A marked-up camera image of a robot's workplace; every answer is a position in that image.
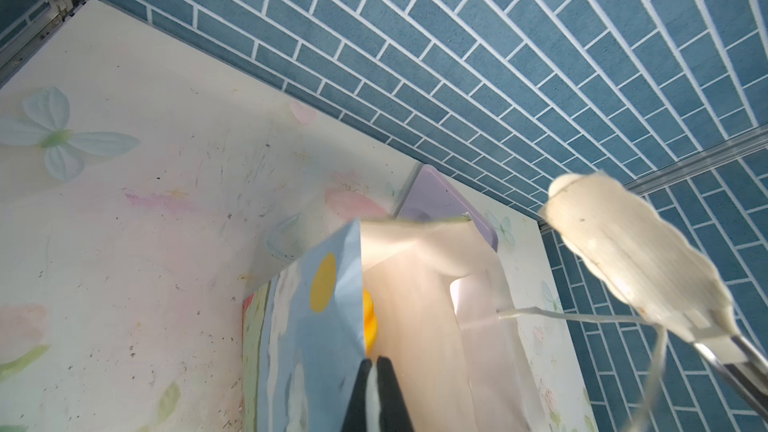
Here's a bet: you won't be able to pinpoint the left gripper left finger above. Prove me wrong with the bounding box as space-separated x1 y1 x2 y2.
341 358 372 432

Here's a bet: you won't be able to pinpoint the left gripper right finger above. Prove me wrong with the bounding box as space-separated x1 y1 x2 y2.
376 356 414 432

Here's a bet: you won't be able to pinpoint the striped bread roll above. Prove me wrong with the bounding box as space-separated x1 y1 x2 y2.
362 289 378 356

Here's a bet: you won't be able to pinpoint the paper bag with floral sides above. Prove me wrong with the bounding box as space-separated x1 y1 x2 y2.
243 216 546 431

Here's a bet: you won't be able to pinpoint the white metal tongs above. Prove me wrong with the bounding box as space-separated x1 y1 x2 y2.
540 173 767 431

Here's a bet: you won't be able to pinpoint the lilac plastic tray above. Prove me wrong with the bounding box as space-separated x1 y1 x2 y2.
395 164 499 251

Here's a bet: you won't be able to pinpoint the floral table mat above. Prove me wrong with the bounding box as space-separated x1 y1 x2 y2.
1 0 597 431

